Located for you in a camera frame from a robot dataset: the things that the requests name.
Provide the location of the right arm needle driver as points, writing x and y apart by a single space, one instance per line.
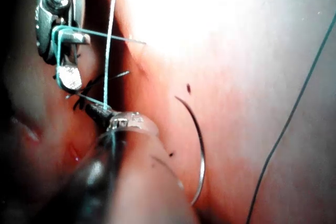
52 11

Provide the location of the blue thread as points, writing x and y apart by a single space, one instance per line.
106 90

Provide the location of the curved steel needle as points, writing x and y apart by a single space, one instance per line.
203 166

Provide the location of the black stitching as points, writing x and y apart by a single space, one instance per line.
78 103

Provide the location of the right arm needle driver jaw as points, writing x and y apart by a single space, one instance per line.
69 77
76 38

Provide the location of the left arm needle driver jaw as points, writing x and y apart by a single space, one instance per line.
101 115

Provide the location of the tissue pad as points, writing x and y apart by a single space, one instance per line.
236 103

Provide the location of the left arm needle driver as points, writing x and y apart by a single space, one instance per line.
131 121

